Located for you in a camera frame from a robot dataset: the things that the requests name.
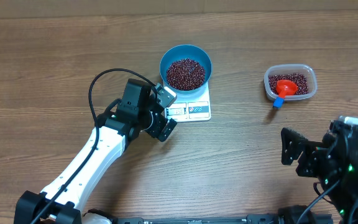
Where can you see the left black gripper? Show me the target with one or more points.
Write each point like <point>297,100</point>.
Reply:
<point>155,131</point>

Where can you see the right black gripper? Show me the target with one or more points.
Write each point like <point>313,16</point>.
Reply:
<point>314,157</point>

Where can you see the red scoop with blue handle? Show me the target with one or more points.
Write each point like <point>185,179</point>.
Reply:
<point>284,88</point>

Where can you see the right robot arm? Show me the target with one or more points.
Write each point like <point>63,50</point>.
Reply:
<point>344,193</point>

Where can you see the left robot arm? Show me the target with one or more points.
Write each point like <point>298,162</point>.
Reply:
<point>63,200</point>

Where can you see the white kitchen scale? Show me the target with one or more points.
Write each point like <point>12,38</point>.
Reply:
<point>190,106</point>

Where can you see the red beans in bowl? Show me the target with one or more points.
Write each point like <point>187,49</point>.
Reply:
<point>185,74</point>

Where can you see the blue bowl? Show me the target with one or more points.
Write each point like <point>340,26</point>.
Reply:
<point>185,51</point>

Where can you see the clear plastic container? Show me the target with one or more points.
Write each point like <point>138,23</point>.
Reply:
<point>285,69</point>

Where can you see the red beans in container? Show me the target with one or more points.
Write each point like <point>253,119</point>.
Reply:
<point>299,79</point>

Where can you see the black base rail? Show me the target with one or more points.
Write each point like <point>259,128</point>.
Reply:
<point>283,216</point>

